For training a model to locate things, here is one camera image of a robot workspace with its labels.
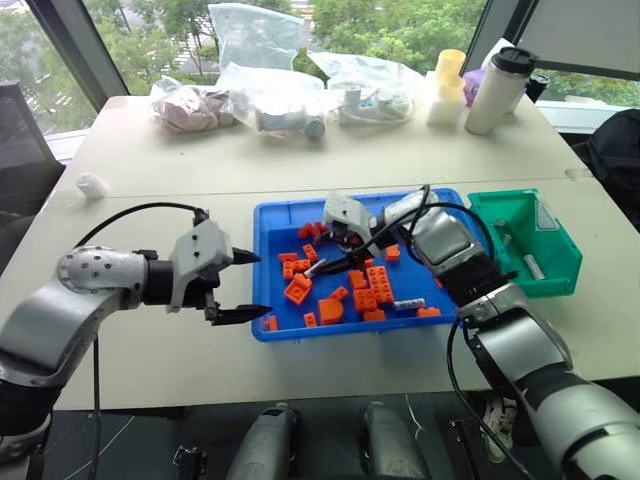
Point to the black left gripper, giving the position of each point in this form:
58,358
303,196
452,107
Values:
197,292

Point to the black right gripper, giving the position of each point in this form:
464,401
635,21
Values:
352,242

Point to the silver cylindrical battery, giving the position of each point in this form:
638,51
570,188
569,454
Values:
535,267
410,304
314,269

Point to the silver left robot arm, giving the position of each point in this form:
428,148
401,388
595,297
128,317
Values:
85,295

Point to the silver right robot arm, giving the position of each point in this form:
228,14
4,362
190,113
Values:
515,325

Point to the blue plastic bin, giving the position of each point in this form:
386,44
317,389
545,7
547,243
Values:
280,305

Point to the green plastic bin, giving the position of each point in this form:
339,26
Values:
555,250

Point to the small orange toy brick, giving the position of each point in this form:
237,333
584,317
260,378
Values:
369,263
272,323
310,319

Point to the large orange toy brick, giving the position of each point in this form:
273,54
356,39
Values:
381,284
297,290

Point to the orange half-round toy block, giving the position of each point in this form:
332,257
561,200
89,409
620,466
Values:
330,312

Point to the clear bag with grey items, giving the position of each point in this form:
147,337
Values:
290,117

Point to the white power strip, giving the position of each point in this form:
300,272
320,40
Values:
372,107

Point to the dark rounded grey shape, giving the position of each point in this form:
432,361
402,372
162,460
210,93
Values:
392,442
265,445

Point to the clear bag with power strip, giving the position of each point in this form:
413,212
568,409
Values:
370,85

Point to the small white cylindrical object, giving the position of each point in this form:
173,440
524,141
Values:
92,185

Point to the clear bag of pink items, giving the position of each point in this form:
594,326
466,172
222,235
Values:
192,110

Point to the green glass bottle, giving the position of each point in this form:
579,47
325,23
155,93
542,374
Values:
306,62

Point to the purple plastic box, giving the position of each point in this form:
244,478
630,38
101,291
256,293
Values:
472,87

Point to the yellow plastic cup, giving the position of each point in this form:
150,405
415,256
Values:
451,67

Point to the white tumbler with black lid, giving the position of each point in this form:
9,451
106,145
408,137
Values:
492,95

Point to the large pale plastic bag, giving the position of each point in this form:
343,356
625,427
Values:
252,35

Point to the black drink can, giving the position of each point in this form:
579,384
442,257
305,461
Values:
536,86

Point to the black backpack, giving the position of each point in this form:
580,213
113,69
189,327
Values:
612,155

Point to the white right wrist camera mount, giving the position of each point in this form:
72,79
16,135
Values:
347,212

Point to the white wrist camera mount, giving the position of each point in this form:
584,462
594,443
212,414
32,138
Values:
347,212
202,247

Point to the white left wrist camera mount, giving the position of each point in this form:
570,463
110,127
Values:
202,247

